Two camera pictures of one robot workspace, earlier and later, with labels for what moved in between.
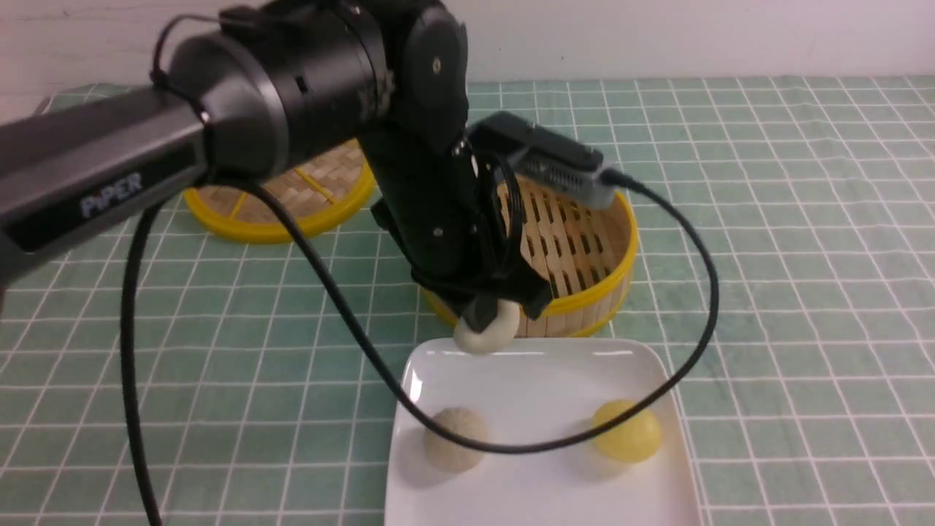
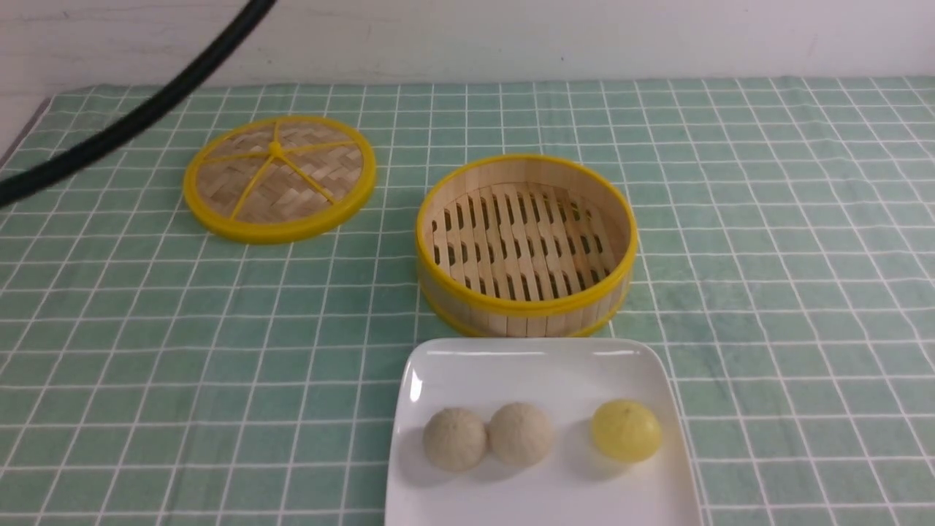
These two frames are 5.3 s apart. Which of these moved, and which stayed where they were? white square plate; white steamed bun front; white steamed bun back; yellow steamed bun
Moved: white steamed bun back
Stayed: white square plate; white steamed bun front; yellow steamed bun
